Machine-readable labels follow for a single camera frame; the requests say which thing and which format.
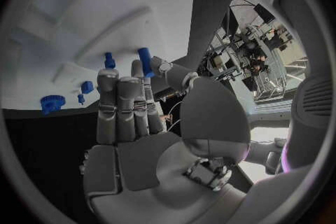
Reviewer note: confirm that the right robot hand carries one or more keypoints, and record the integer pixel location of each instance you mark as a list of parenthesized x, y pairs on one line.
[(136, 165)]

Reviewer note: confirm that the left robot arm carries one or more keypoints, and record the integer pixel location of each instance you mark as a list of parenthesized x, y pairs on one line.
[(262, 151)]

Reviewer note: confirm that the white task board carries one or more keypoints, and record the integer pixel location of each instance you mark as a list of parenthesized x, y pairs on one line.
[(91, 18)]

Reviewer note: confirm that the small blue peg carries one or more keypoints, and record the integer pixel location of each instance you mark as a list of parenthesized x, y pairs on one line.
[(81, 99)]

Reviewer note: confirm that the blue gear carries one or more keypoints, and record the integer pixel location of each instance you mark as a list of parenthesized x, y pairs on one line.
[(52, 103)]

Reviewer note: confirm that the long blue cylinder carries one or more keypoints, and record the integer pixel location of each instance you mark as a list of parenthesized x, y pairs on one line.
[(145, 60)]

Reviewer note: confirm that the workshop desk with equipment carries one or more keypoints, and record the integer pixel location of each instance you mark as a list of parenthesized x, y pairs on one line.
[(252, 56)]

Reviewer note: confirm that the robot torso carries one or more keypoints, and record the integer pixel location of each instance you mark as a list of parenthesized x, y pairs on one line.
[(312, 123)]

